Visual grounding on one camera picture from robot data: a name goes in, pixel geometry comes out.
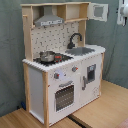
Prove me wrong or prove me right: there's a right red oven knob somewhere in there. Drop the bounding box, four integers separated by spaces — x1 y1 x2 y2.
72 66 78 72

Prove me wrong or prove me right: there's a grey ice dispenser panel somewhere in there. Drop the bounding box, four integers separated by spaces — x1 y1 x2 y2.
87 65 96 83

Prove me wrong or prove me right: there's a silver toy pot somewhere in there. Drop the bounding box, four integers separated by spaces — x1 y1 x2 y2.
40 51 55 62

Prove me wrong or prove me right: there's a black toy stovetop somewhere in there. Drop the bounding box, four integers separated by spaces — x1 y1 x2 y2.
34 53 71 66

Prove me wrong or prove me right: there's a grey cupboard door handle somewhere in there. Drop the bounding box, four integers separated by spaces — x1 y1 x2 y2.
82 76 87 90

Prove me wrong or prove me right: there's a grey range hood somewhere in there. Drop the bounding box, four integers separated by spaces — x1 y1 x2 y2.
35 5 64 27

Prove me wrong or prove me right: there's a red oven knob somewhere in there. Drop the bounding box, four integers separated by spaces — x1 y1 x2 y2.
72 66 78 72
54 73 60 79

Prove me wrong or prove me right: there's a black toy faucet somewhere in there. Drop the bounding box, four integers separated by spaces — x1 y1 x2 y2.
67 33 82 49

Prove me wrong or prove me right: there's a wooden toy kitchen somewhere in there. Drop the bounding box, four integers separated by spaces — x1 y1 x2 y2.
22 2 105 128

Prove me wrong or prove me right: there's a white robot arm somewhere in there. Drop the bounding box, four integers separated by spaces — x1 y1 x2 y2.
117 4 128 26

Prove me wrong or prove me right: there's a white microwave door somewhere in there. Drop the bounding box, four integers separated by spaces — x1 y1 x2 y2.
88 3 108 22

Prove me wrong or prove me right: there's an oven door with window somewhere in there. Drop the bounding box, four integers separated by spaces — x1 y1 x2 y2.
55 81 75 112

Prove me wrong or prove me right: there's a left red oven knob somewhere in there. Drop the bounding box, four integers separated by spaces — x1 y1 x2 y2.
54 73 60 79

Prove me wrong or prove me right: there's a grey toy sink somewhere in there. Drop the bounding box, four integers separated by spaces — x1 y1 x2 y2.
66 47 94 56

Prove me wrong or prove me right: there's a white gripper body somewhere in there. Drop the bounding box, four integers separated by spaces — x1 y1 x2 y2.
117 7 125 26

